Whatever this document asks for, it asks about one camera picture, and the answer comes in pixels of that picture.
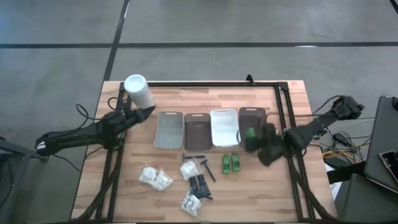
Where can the white printed vanity kit bag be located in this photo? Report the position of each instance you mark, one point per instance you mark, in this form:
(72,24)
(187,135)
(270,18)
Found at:
(191,203)

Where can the black clamp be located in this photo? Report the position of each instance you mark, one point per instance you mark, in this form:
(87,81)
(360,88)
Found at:
(250,79)

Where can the clear bag of cotton balls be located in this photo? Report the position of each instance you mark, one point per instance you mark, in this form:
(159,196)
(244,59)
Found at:
(163,181)
(189,170)
(148,175)

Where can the black power adapter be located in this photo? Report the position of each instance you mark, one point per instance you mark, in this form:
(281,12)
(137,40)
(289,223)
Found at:
(341,139)

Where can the white paper sheet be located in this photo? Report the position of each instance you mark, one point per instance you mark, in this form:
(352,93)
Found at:
(333,186)

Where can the blue disposable razor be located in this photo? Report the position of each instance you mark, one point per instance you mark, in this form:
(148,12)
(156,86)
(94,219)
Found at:
(209,170)
(206,197)
(194,156)

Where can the black smartphone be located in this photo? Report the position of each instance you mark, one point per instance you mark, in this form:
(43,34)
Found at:
(390,165)

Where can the grey translucent plastic bin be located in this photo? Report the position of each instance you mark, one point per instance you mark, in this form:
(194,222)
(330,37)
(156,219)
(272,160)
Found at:
(168,130)

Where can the small green bottle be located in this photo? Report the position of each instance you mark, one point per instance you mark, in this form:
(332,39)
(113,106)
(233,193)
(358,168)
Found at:
(235,161)
(250,133)
(226,164)

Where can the grey metal stand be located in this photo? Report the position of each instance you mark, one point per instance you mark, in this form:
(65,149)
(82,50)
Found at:
(18,152)

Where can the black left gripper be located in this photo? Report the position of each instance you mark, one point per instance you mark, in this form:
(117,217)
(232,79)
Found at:
(132,117)

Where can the white plastic bin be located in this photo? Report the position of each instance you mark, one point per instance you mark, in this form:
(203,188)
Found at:
(224,127)

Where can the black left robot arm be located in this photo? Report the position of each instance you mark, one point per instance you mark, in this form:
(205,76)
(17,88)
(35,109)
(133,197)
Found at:
(77,137)

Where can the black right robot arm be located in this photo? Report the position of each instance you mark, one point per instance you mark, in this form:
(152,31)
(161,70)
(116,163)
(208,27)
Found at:
(311,127)

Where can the brown translucent plastic bin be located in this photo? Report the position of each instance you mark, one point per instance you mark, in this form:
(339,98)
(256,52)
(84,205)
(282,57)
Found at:
(198,132)
(252,116)

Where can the black aluminium table frame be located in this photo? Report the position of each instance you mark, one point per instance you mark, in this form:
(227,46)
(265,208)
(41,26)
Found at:
(202,84)

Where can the white cylindrical canister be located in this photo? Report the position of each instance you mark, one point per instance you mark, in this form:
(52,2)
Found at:
(140,91)

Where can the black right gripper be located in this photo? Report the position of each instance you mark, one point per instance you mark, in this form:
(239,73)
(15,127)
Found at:
(275,146)

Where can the grey laptop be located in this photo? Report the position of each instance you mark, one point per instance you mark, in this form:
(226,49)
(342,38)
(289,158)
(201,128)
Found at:
(379,133)

